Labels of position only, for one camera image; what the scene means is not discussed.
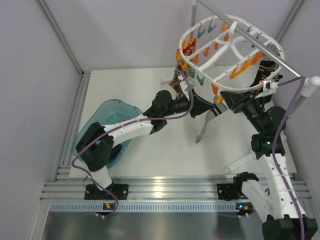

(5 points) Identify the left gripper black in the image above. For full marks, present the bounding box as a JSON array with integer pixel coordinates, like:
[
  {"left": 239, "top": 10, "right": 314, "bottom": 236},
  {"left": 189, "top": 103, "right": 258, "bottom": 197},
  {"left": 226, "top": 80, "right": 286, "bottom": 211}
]
[{"left": 162, "top": 89, "right": 214, "bottom": 119}]

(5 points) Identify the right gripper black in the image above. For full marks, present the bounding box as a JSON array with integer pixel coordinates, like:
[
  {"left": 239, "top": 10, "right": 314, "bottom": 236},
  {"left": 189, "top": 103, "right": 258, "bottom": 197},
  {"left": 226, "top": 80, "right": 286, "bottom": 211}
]
[{"left": 220, "top": 89, "right": 265, "bottom": 134}]

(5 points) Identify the grey striped sock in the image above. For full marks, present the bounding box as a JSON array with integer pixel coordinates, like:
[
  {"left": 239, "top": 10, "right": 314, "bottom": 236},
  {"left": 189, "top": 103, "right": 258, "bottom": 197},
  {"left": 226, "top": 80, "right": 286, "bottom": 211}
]
[{"left": 195, "top": 95, "right": 228, "bottom": 144}]

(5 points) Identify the orange clothes peg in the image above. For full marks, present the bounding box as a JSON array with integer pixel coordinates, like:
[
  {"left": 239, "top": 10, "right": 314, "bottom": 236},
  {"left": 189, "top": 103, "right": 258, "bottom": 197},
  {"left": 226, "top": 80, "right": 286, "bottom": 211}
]
[{"left": 214, "top": 95, "right": 224, "bottom": 105}]

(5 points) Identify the white oval clip hanger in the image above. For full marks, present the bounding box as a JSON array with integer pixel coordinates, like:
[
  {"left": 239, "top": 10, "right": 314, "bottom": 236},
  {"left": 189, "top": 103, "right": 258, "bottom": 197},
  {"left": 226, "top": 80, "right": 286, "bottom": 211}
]
[{"left": 186, "top": 19, "right": 279, "bottom": 94}]

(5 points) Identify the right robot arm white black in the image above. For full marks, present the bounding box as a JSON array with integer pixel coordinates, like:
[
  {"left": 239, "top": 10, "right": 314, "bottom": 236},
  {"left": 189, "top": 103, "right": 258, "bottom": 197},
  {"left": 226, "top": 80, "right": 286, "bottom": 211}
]
[{"left": 220, "top": 91, "right": 318, "bottom": 240}]

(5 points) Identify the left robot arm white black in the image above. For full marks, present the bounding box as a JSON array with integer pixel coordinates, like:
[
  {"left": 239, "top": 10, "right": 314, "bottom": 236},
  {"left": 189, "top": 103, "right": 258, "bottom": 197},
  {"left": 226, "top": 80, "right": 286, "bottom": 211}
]
[{"left": 75, "top": 90, "right": 215, "bottom": 199}]

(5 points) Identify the brown checkered sock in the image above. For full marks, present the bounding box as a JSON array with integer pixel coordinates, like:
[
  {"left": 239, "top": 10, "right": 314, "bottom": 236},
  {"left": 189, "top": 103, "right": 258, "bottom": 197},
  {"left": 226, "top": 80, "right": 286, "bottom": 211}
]
[{"left": 169, "top": 64, "right": 187, "bottom": 99}]

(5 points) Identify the black striped sock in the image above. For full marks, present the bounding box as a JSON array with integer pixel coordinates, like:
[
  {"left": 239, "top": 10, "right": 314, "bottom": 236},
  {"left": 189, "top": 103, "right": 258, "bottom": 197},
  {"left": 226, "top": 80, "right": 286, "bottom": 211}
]
[{"left": 250, "top": 60, "right": 277, "bottom": 87}]

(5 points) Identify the metal drying rack stand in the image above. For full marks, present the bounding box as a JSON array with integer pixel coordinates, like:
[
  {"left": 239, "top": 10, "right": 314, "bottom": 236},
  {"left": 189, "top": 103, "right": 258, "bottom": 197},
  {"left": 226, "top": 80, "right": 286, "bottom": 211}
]
[{"left": 159, "top": 0, "right": 320, "bottom": 174}]

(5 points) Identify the teal plastic basket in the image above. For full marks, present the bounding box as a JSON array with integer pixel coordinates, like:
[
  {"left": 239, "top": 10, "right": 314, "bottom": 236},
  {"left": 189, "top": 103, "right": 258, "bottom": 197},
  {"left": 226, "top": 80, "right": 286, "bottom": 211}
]
[{"left": 72, "top": 99, "right": 142, "bottom": 169}]

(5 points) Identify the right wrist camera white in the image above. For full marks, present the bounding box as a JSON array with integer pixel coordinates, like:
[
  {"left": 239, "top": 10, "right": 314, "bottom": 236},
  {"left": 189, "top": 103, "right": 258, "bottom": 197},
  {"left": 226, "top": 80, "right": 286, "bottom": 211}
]
[{"left": 262, "top": 79, "right": 278, "bottom": 94}]

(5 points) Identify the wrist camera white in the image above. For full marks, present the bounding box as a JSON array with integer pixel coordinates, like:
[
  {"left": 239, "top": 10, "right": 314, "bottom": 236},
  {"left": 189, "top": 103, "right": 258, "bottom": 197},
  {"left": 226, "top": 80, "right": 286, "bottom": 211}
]
[
  {"left": 262, "top": 79, "right": 278, "bottom": 94},
  {"left": 180, "top": 80, "right": 195, "bottom": 95}
]

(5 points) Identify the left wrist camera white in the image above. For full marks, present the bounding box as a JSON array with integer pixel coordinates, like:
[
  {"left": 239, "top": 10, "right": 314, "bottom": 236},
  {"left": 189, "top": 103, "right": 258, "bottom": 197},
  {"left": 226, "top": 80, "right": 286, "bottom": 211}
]
[{"left": 180, "top": 80, "right": 195, "bottom": 95}]

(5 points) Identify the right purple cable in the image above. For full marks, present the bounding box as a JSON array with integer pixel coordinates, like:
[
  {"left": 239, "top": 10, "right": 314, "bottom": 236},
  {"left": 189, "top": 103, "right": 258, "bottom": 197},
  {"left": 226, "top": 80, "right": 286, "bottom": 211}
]
[{"left": 271, "top": 76, "right": 307, "bottom": 240}]

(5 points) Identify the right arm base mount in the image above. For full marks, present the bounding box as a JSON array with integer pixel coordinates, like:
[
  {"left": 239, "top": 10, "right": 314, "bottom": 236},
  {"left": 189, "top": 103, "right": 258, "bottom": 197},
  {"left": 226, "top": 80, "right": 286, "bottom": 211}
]
[{"left": 216, "top": 183, "right": 245, "bottom": 201}]

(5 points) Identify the aluminium rail frame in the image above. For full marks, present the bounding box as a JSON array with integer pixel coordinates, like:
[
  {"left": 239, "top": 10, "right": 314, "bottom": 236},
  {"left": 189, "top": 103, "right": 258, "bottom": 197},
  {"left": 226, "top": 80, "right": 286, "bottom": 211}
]
[{"left": 39, "top": 72, "right": 312, "bottom": 213}]

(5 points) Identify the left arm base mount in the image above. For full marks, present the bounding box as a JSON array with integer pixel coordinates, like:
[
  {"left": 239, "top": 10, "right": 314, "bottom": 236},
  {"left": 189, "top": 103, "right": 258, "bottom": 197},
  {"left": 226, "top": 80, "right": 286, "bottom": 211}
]
[{"left": 84, "top": 184, "right": 129, "bottom": 201}]

